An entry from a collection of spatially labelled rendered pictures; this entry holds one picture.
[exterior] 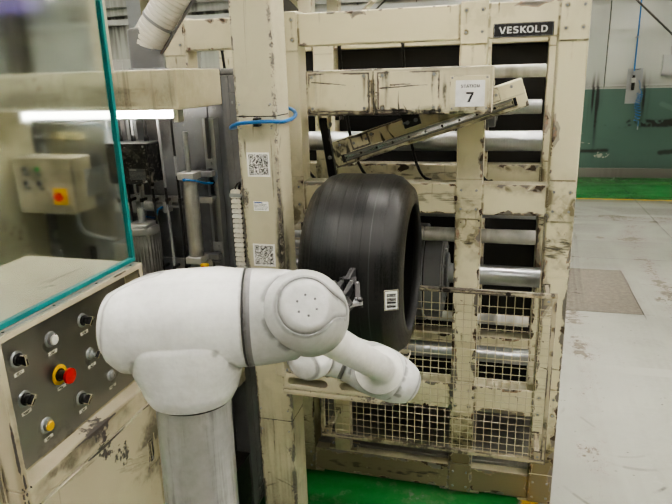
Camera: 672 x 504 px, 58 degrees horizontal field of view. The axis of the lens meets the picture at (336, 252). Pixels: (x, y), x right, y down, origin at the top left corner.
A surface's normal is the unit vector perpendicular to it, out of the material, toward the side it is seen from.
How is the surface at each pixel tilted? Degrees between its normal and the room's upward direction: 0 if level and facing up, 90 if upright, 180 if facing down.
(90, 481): 90
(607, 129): 90
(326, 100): 90
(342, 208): 39
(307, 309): 61
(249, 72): 90
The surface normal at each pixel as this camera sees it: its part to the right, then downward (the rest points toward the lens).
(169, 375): 0.00, 0.29
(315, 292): 0.14, -0.16
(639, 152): -0.26, 0.28
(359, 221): -0.22, -0.43
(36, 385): 0.97, 0.05
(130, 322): -0.25, -0.13
